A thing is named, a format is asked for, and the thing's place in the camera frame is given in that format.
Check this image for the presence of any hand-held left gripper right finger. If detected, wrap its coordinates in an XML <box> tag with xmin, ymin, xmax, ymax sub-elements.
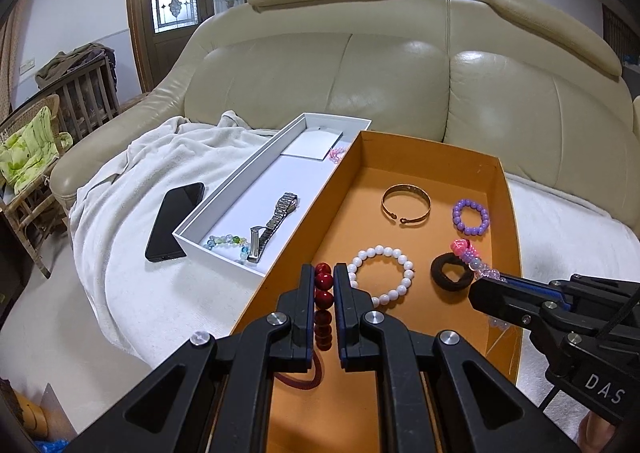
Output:
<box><xmin>334</xmin><ymin>263</ymin><xmax>576</xmax><ymax>453</ymax></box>

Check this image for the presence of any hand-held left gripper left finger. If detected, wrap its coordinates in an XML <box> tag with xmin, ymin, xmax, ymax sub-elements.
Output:
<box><xmin>65</xmin><ymin>263</ymin><xmax>317</xmax><ymax>453</ymax></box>

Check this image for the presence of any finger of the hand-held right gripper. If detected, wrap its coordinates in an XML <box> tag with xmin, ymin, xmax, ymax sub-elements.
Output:
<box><xmin>500</xmin><ymin>274</ymin><xmax>640</xmax><ymax>329</ymax></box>
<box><xmin>469</xmin><ymin>277</ymin><xmax>601</xmax><ymax>350</ymax></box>

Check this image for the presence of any red bead bracelet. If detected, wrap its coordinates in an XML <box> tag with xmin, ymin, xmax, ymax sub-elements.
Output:
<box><xmin>314</xmin><ymin>262</ymin><xmax>335</xmax><ymax>351</ymax></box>

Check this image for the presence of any maroon hair tie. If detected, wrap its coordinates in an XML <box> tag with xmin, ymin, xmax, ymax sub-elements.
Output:
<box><xmin>275</xmin><ymin>350</ymin><xmax>325</xmax><ymax>390</ymax></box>

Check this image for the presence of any pink bead bracelet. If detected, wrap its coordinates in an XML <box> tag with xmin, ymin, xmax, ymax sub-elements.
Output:
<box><xmin>450</xmin><ymin>239</ymin><xmax>511</xmax><ymax>284</ymax></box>

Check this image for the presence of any orange cardboard box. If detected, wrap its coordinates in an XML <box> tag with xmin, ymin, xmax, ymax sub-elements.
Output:
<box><xmin>207</xmin><ymin>130</ymin><xmax>524</xmax><ymax>453</ymax></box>

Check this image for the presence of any purple bead bracelet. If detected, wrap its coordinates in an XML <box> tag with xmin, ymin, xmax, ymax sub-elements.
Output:
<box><xmin>452</xmin><ymin>199</ymin><xmax>491</xmax><ymax>236</ymax></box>

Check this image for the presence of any silver metal wristwatch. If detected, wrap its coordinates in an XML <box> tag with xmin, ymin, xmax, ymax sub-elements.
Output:
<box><xmin>247</xmin><ymin>192</ymin><xmax>300</xmax><ymax>264</ymax></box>

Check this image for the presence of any white long cardboard box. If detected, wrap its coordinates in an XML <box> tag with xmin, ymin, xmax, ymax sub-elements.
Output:
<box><xmin>172</xmin><ymin>112</ymin><xmax>373</xmax><ymax>279</ymax></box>

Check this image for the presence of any gold bangle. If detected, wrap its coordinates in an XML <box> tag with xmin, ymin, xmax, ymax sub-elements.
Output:
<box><xmin>381</xmin><ymin>184</ymin><xmax>432</xmax><ymax>224</ymax></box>

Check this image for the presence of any black smartphone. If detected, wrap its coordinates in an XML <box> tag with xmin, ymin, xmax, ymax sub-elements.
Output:
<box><xmin>145</xmin><ymin>182</ymin><xmax>206</xmax><ymax>262</ymax></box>

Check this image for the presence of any white card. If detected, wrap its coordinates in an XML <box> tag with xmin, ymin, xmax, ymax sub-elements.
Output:
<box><xmin>280</xmin><ymin>129</ymin><xmax>345</xmax><ymax>161</ymax></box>

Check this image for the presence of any white blanket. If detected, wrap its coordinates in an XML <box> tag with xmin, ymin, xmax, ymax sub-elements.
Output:
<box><xmin>69</xmin><ymin>110</ymin><xmax>640</xmax><ymax>453</ymax></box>

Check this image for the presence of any beige leather sofa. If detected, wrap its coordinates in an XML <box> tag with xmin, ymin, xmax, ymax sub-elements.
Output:
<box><xmin>50</xmin><ymin>0</ymin><xmax>640</xmax><ymax>234</ymax></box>

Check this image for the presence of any wicker chair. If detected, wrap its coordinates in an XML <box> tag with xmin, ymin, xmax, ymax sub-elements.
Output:
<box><xmin>0</xmin><ymin>93</ymin><xmax>71</xmax><ymax>279</ymax></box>

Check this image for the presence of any wooden crib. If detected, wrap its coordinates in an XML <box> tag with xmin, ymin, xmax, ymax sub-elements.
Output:
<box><xmin>35</xmin><ymin>43</ymin><xmax>121</xmax><ymax>144</ymax></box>

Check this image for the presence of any green patterned cushion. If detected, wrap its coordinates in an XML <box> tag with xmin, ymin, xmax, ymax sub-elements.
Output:
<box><xmin>0</xmin><ymin>108</ymin><xmax>73</xmax><ymax>194</ymax></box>

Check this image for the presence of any pile of olive clothes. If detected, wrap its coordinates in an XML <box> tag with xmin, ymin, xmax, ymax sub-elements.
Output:
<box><xmin>35</xmin><ymin>43</ymin><xmax>116</xmax><ymax>84</ymax></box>

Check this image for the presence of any dark brown hair tie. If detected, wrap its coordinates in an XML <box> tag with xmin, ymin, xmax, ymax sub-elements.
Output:
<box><xmin>431</xmin><ymin>253</ymin><xmax>481</xmax><ymax>302</ymax></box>

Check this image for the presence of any white bead bracelet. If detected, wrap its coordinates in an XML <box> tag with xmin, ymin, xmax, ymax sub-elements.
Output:
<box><xmin>346</xmin><ymin>245</ymin><xmax>416</xmax><ymax>306</ymax></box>

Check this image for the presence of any blue green bead bracelet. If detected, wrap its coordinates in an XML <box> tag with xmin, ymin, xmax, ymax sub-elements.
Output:
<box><xmin>204</xmin><ymin>233</ymin><xmax>251</xmax><ymax>263</ymax></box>

